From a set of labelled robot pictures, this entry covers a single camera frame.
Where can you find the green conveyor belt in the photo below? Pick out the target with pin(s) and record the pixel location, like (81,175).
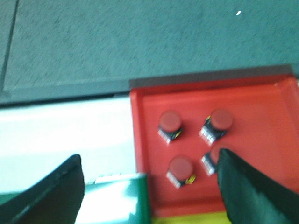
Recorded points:
(118,199)

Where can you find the yellow plastic tray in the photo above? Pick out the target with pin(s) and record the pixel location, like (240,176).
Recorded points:
(206,218)

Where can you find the grey stone counter slab right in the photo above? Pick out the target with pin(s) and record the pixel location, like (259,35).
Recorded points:
(66,48)

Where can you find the grey stone counter slab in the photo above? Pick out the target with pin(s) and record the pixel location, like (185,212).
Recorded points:
(8,15)
(66,48)

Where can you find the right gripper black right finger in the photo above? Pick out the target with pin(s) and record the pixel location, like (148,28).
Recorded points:
(251,197)

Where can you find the red object behind counter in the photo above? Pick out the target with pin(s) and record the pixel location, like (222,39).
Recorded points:
(265,133)

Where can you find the red mushroom push button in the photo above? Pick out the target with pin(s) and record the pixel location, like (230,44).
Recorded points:
(170,125)
(180,171)
(216,125)
(209,161)

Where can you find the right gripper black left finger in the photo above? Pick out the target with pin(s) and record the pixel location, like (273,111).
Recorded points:
(56,199)

